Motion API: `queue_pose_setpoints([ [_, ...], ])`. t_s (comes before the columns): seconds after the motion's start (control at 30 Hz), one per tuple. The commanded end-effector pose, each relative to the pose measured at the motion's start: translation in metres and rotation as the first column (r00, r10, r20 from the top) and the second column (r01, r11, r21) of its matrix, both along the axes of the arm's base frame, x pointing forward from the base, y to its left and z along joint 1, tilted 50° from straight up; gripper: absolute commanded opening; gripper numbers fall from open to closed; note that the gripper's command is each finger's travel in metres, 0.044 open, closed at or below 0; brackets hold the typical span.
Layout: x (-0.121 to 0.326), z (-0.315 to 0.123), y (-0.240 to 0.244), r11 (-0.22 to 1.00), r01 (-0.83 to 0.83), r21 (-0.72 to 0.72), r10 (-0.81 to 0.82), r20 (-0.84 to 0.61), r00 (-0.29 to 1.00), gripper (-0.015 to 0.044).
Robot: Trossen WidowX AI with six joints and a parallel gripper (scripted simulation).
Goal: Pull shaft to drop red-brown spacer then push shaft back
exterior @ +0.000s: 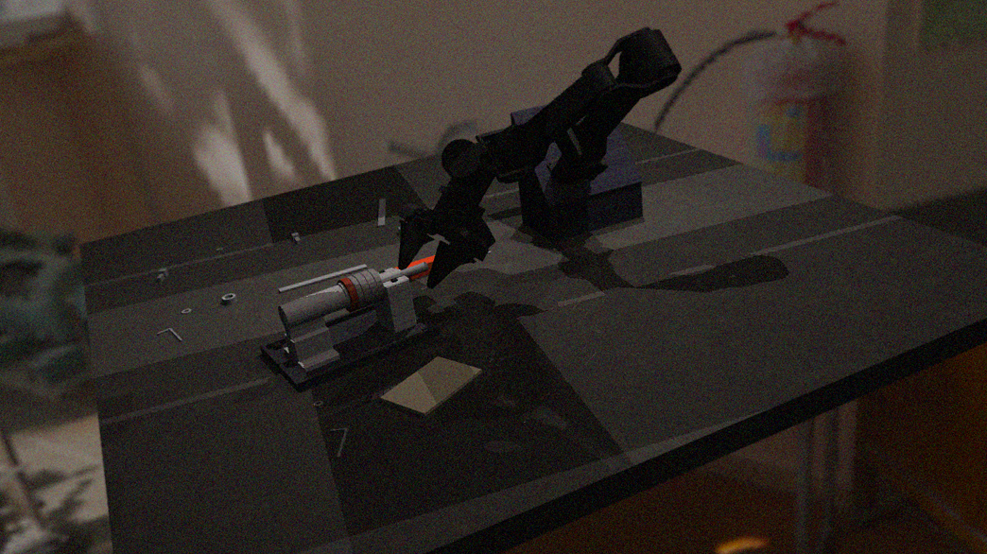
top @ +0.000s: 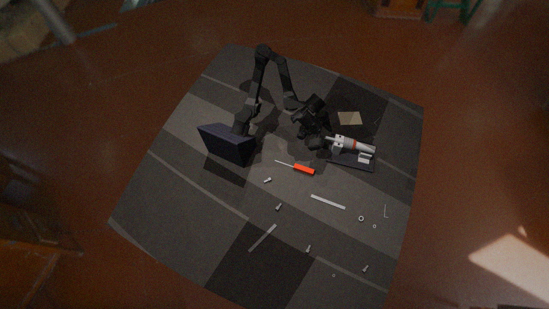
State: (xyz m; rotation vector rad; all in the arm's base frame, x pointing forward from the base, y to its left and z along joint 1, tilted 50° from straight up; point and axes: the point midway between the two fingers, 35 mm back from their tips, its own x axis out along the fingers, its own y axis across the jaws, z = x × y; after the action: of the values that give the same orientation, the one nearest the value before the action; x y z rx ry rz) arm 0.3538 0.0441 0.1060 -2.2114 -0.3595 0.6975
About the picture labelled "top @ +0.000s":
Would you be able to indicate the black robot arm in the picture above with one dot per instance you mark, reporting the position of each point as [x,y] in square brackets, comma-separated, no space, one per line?
[251,107]

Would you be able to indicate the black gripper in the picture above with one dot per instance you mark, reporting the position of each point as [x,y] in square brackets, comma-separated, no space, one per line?
[315,127]

